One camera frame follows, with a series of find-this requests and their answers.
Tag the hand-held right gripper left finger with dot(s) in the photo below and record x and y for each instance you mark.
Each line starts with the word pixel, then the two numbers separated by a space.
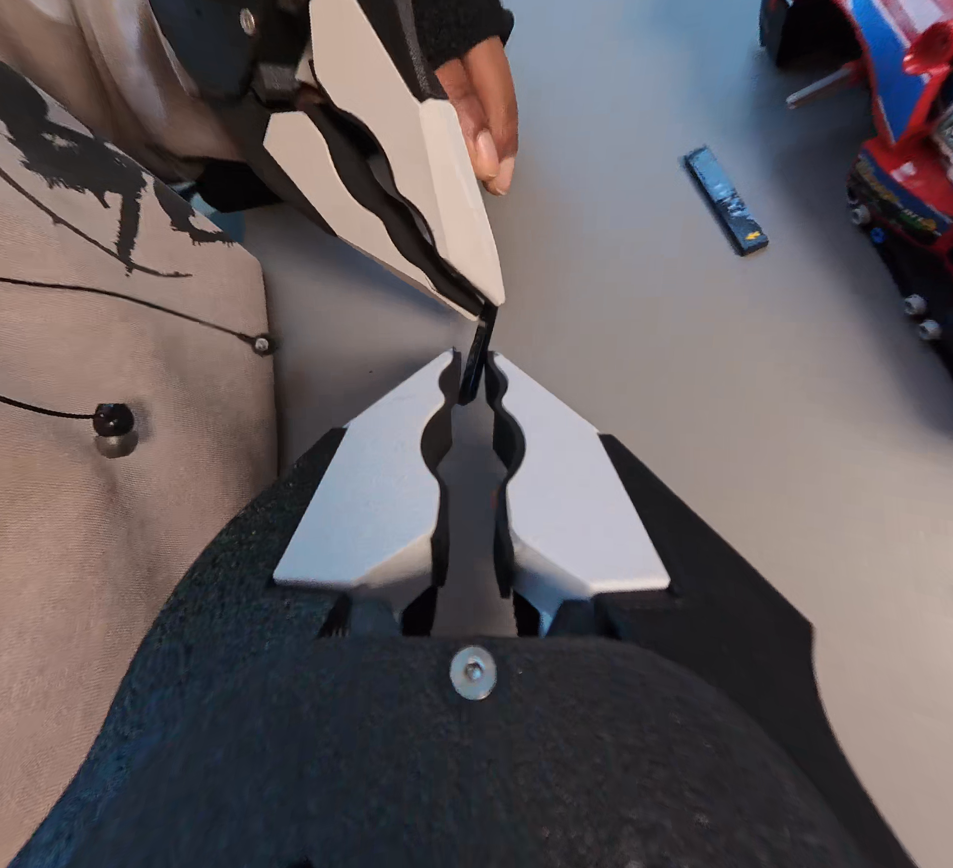
pixel 357 510

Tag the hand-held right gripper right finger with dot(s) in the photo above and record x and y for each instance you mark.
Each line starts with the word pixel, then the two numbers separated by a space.
pixel 588 510

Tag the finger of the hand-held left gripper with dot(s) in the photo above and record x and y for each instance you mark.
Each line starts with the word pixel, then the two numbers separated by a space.
pixel 320 160
pixel 402 123

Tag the black long lego tile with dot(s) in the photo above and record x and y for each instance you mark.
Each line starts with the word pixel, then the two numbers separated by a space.
pixel 476 361

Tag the red blue lego car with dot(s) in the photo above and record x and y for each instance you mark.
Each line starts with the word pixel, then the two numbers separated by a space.
pixel 878 11

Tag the person's left forearm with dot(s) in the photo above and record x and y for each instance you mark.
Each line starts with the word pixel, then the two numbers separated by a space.
pixel 74 26

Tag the person's left hand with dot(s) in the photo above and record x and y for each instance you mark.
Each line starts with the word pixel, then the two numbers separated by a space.
pixel 488 123

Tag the black mesh chair armrest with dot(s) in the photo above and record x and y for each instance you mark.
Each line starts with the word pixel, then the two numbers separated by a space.
pixel 231 186

